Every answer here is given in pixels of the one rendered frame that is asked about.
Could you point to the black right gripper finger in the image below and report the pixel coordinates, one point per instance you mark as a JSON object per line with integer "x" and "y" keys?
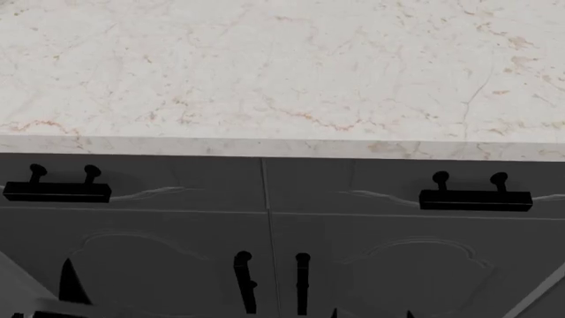
{"x": 334, "y": 314}
{"x": 410, "y": 314}

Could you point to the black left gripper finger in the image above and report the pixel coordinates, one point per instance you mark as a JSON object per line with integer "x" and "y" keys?
{"x": 73, "y": 288}
{"x": 17, "y": 315}

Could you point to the dark grey right drawer front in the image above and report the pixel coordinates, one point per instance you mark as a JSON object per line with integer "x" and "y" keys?
{"x": 353, "y": 179}

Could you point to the dark grey drawer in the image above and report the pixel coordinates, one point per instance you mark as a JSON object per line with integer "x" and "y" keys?
{"x": 353, "y": 179}
{"x": 185, "y": 179}

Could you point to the dark grey left drawer front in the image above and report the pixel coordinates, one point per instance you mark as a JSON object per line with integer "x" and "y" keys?
{"x": 185, "y": 179}

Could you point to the dark grey right cabinet door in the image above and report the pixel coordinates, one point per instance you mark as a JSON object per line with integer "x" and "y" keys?
{"x": 419, "y": 265}

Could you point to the dark grey cabinet door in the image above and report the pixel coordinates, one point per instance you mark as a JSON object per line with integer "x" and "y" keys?
{"x": 419, "y": 265}
{"x": 145, "y": 258}

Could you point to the dark grey left cabinet door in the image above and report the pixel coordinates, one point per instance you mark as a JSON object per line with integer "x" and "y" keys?
{"x": 145, "y": 258}

